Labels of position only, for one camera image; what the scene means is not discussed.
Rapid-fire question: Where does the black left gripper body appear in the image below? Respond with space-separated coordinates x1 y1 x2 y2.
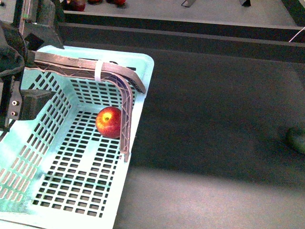
0 22 55 130

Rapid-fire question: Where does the black lower display tray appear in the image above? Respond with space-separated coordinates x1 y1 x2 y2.
60 23 305 229

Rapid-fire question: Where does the black upper display tray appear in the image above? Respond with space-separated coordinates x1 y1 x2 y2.
65 0 305 42

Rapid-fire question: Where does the green mango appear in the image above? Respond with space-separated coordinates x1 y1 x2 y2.
285 126 305 154

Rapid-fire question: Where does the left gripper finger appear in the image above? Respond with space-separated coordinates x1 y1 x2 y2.
34 52 146 94
26 67 132 162

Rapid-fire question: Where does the pink cable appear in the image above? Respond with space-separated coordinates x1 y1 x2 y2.
288 25 305 43

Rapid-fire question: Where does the red yellow apple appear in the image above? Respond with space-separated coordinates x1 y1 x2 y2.
95 106 121 139

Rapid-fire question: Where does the orange red apple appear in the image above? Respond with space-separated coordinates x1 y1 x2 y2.
114 0 126 6

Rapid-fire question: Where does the black display tray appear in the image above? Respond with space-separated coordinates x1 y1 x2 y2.
65 0 305 42
60 23 305 229

